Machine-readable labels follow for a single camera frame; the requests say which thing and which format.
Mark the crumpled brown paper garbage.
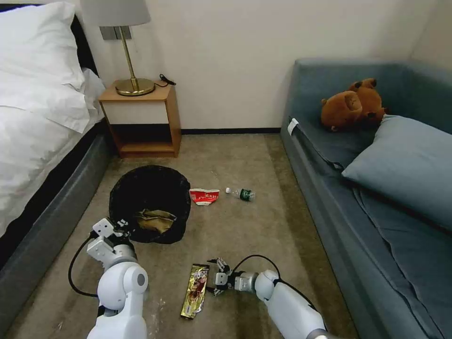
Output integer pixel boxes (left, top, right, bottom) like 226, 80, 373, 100
135, 209, 178, 235

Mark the black trash bin with bag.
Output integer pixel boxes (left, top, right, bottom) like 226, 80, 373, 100
108, 165, 193, 245

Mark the gold snack wrapper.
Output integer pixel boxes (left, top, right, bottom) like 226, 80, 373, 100
179, 263, 210, 321

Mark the red and white crumpled packet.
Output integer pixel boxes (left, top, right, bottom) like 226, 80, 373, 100
189, 187, 221, 208

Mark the clear bottle with green label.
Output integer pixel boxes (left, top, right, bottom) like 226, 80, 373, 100
226, 186, 257, 203

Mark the wooden nightstand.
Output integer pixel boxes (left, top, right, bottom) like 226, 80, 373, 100
97, 83, 182, 159

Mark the white bed duvet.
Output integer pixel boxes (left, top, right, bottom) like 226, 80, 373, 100
0, 67, 107, 238

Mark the blue-grey sofa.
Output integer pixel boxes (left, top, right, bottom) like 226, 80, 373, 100
280, 57, 452, 339

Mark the dark baseboard strip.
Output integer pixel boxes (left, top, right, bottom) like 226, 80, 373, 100
180, 127, 283, 135

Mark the gold lamp with grey shade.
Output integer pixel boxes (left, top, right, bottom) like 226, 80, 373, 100
80, 0, 156, 97

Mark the black headboard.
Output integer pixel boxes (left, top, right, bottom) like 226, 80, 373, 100
70, 13, 102, 79

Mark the large white pillow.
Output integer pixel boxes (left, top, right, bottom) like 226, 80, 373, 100
0, 1, 88, 107

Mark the blue-grey cushion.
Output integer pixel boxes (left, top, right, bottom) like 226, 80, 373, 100
341, 114, 452, 233

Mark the brown plush toy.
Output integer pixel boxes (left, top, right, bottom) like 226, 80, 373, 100
320, 78, 390, 133

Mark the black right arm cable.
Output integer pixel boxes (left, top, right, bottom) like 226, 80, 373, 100
231, 254, 320, 315

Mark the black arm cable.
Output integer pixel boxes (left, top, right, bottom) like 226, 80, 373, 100
231, 254, 320, 315
68, 230, 99, 297

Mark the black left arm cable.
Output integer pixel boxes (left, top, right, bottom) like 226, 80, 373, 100
68, 230, 99, 297

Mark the grey padded bed frame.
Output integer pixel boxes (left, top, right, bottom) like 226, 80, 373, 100
0, 118, 114, 339

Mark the thin black cable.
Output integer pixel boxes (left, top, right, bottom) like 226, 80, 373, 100
154, 73, 177, 88

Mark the grey wall switch panel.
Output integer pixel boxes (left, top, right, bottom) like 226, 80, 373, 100
99, 26, 134, 40

